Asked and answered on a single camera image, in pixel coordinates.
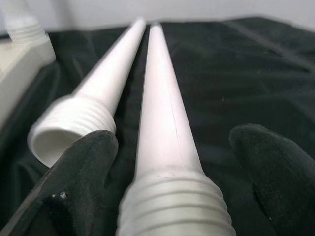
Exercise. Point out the white plastic table leg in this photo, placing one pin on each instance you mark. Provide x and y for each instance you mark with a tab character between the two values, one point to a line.
160	123
22	22
103	78

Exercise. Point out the white plastic children table top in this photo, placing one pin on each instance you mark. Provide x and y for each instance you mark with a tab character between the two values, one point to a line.
22	59

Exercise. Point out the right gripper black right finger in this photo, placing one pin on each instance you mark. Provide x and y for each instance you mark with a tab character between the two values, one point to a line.
283	191

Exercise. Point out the black cloth table cover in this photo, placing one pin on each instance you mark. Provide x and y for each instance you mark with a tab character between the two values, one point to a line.
233	86

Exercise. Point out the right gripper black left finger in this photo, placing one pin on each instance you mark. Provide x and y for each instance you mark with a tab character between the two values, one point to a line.
73	196

